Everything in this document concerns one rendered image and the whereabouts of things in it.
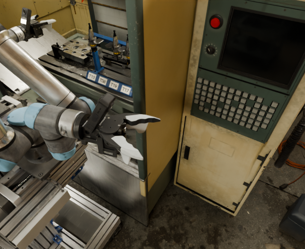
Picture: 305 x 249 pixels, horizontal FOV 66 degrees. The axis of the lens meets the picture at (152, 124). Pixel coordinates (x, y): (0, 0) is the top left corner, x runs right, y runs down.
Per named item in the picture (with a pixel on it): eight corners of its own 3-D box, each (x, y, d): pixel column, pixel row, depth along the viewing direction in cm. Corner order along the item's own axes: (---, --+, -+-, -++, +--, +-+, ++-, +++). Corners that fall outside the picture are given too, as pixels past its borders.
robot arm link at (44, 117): (45, 116, 72) (35, 95, 65) (77, 124, 69) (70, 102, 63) (28, 135, 66) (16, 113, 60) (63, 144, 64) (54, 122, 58)
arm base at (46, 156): (41, 169, 100) (32, 154, 93) (18, 154, 105) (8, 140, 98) (66, 145, 109) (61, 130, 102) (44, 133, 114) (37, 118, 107)
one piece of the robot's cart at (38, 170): (29, 202, 96) (22, 195, 91) (-5, 178, 104) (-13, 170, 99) (87, 144, 117) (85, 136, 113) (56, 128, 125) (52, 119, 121)
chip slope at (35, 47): (31, 102, 213) (20, 78, 195) (-13, 80, 238) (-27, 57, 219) (96, 59, 266) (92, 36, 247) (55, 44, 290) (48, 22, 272)
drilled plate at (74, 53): (84, 64, 199) (83, 59, 195) (60, 55, 209) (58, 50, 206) (102, 52, 212) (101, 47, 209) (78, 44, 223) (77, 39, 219)
